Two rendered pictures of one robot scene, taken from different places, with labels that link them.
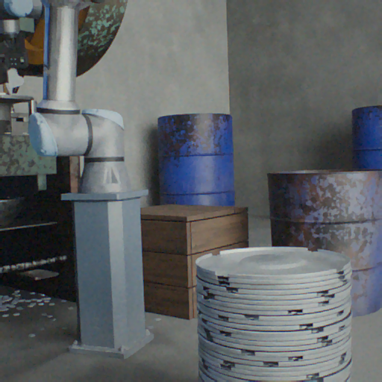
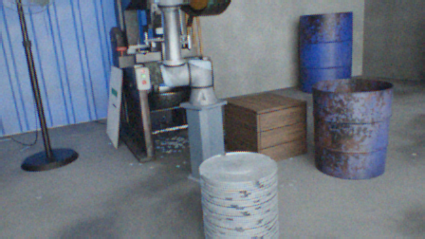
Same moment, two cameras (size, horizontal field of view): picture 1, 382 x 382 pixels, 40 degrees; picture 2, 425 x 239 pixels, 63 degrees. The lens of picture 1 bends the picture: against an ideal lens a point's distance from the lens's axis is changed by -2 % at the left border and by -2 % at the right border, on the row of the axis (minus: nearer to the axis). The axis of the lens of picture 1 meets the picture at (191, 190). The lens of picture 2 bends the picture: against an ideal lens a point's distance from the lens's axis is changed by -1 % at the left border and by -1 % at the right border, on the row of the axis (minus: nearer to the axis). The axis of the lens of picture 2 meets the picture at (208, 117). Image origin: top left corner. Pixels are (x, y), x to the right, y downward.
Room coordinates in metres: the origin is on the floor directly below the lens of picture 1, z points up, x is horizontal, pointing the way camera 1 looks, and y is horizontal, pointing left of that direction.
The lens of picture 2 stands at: (-0.14, -0.61, 0.86)
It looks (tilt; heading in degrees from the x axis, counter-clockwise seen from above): 15 degrees down; 27
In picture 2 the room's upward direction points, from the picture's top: 4 degrees counter-clockwise
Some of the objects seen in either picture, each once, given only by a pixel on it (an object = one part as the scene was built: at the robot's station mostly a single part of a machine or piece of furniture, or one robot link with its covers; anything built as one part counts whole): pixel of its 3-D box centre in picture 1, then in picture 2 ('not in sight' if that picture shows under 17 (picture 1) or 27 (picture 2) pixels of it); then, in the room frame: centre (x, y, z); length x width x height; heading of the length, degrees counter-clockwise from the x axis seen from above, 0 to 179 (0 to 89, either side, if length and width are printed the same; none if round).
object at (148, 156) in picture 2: not in sight; (125, 87); (1.95, 1.10, 0.45); 0.92 x 0.12 x 0.90; 50
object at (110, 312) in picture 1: (109, 269); (206, 141); (1.54, 0.25, 0.23); 0.19 x 0.19 x 0.45; 69
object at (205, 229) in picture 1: (177, 254); (264, 126); (2.03, 0.06, 0.18); 0.40 x 0.38 x 0.35; 52
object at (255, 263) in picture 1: (271, 261); (237, 166); (1.01, -0.15, 0.33); 0.29 x 0.29 x 0.01
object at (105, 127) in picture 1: (101, 133); (199, 72); (1.53, 0.25, 0.62); 0.13 x 0.12 x 0.14; 126
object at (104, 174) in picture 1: (104, 174); (202, 93); (1.54, 0.25, 0.50); 0.15 x 0.15 x 0.10
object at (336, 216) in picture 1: (326, 237); (350, 126); (1.91, -0.48, 0.24); 0.42 x 0.42 x 0.48
